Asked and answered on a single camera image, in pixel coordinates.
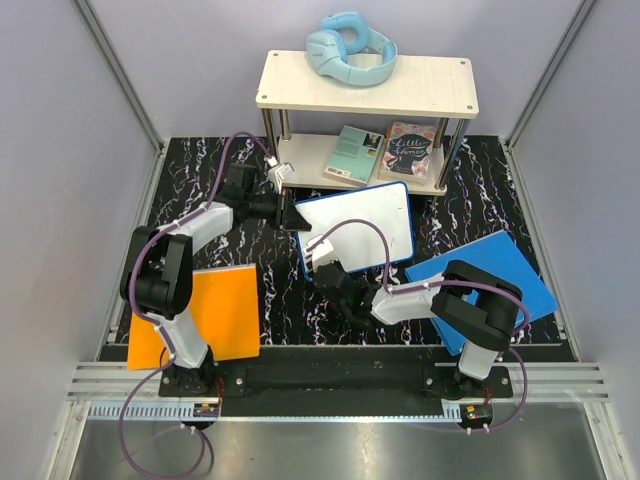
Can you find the light blue headphones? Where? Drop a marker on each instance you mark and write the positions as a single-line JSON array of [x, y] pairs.
[[345, 34]]

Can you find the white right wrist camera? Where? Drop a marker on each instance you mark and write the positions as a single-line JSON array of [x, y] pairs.
[[318, 253]]

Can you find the black marble-pattern mat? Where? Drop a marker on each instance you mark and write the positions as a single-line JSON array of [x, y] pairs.
[[481, 199]]

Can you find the orange folder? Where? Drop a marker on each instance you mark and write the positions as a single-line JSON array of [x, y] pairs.
[[224, 305]]

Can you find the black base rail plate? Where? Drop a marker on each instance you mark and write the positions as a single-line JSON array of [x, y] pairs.
[[417, 369]]

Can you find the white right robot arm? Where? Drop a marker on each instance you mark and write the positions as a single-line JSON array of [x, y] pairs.
[[480, 306]]

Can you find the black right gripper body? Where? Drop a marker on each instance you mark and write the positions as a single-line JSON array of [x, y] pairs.
[[339, 265]]

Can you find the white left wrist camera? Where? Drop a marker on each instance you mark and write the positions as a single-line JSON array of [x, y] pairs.
[[277, 173]]

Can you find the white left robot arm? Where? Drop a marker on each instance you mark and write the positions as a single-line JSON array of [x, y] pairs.
[[157, 281]]

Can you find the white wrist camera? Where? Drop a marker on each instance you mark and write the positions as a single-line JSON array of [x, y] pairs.
[[318, 253], [277, 173]]

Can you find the blue folder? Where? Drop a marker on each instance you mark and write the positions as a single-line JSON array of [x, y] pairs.
[[498, 255]]

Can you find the Little Women book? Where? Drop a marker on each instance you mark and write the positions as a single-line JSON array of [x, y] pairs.
[[407, 153]]

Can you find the teal paperback book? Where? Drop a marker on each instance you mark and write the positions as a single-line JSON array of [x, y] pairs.
[[354, 156]]

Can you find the blue-framed whiteboard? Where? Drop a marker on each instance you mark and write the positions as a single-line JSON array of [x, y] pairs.
[[380, 223]]

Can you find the aluminium slotted rail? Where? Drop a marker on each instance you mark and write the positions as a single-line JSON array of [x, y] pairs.
[[113, 392]]

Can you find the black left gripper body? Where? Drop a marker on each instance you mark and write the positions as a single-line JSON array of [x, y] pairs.
[[274, 209]]

